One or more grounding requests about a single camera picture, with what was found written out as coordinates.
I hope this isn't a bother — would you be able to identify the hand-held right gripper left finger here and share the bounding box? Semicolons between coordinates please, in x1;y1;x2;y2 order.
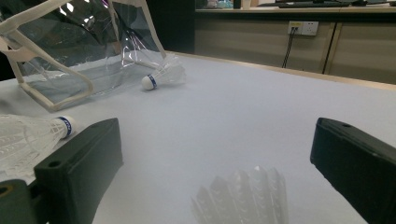
33;117;124;224

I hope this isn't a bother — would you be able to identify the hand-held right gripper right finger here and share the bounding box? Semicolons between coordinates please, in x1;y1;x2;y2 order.
309;117;396;224

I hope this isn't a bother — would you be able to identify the white shuttlecock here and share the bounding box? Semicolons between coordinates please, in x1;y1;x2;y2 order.
140;55;187;91
190;165;290;224
0;113;77;183

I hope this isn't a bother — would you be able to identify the clear plastic bag beige trim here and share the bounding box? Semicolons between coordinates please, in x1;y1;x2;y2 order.
0;0;188;113

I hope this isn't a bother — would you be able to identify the pale blue table mat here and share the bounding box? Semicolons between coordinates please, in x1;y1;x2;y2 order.
0;50;396;224

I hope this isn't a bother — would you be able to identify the beige cabinet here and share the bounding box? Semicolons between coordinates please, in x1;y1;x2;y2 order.
194;6;396;86

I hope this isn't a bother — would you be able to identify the black power cable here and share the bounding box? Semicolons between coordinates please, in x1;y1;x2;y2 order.
281;27;297;69

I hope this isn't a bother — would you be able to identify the white wall socket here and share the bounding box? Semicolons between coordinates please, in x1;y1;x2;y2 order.
287;21;319;36

